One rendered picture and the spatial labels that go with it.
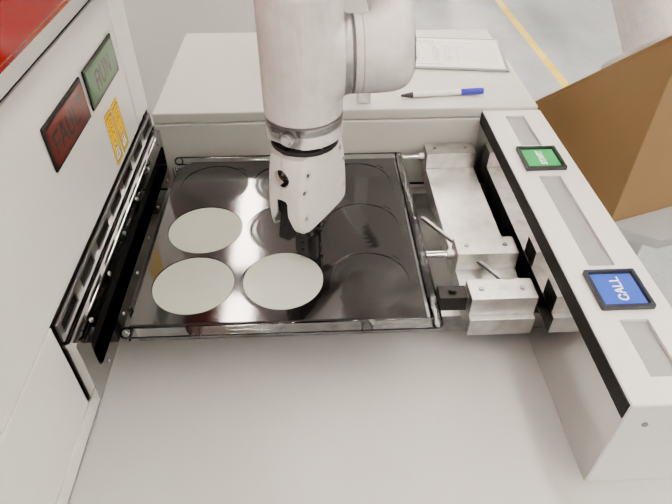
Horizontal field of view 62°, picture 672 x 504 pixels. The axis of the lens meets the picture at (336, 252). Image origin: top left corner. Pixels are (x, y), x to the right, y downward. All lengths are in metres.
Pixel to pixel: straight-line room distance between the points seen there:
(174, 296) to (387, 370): 0.27
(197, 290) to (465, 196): 0.43
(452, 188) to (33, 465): 0.66
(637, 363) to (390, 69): 0.36
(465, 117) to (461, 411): 0.49
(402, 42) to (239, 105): 0.44
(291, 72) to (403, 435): 0.40
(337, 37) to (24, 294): 0.36
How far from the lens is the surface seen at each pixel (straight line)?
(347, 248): 0.74
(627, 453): 0.65
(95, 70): 0.75
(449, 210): 0.86
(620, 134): 0.97
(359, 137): 0.95
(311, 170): 0.61
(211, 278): 0.72
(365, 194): 0.84
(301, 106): 0.57
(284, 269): 0.72
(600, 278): 0.67
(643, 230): 1.03
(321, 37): 0.55
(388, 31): 0.57
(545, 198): 0.78
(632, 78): 0.94
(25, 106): 0.59
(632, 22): 1.00
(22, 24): 0.50
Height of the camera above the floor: 1.39
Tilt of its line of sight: 41 degrees down
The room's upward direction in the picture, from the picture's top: straight up
